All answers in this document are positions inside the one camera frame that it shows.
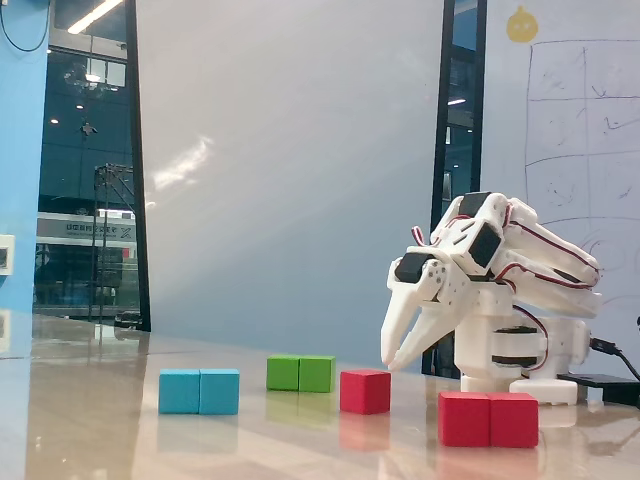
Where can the black frame post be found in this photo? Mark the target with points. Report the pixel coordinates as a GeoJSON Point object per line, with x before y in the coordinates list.
{"type": "Point", "coordinates": [137, 175]}

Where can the long red block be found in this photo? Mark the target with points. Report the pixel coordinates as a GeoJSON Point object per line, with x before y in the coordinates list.
{"type": "Point", "coordinates": [487, 420]}

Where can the whiteboard with marker drawings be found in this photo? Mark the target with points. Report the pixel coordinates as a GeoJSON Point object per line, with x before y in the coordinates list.
{"type": "Point", "coordinates": [560, 125]}

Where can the long green block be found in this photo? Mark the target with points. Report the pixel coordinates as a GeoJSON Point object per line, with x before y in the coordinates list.
{"type": "Point", "coordinates": [300, 374]}

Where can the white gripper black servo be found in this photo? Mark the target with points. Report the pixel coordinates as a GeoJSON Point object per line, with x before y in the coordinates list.
{"type": "Point", "coordinates": [411, 285]}

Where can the small red cube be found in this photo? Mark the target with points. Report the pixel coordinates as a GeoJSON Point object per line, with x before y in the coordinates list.
{"type": "Point", "coordinates": [365, 392]}

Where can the white wall socket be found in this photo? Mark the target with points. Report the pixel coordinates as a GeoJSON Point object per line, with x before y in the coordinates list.
{"type": "Point", "coordinates": [6, 255]}

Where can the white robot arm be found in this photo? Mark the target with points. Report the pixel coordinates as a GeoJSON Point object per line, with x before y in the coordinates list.
{"type": "Point", "coordinates": [480, 340]}

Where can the long blue block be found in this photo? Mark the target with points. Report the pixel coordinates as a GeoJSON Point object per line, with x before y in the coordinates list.
{"type": "Point", "coordinates": [199, 392]}

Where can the white sign with lettering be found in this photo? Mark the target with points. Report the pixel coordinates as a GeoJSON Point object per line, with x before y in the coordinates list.
{"type": "Point", "coordinates": [85, 229]}

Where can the dark scaffold tower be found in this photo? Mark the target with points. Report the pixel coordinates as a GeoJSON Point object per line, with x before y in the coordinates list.
{"type": "Point", "coordinates": [102, 240]}

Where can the flat black box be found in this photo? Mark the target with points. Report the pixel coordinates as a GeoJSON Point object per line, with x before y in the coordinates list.
{"type": "Point", "coordinates": [607, 385]}

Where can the yellow round sticker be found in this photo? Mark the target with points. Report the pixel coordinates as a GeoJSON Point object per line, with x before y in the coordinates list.
{"type": "Point", "coordinates": [522, 26]}

